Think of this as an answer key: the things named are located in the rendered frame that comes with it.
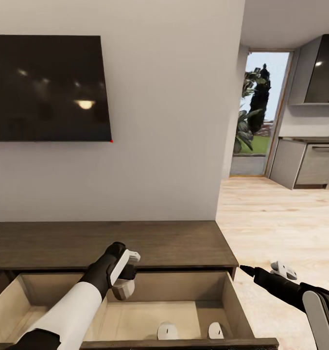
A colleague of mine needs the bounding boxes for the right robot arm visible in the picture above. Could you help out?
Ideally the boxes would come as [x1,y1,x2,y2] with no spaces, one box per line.
[239,261,329,350]

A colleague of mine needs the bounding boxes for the pillar candle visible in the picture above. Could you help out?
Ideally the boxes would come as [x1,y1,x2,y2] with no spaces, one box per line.
[207,322,230,339]
[157,321,178,340]
[111,279,135,301]

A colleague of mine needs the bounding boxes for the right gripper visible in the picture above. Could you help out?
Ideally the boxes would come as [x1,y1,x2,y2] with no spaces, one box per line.
[239,265,290,303]

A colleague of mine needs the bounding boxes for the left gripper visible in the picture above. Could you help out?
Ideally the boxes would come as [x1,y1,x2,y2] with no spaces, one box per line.
[116,264,137,280]

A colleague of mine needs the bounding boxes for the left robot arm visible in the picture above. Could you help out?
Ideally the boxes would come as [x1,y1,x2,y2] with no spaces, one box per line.
[4,243,140,350]

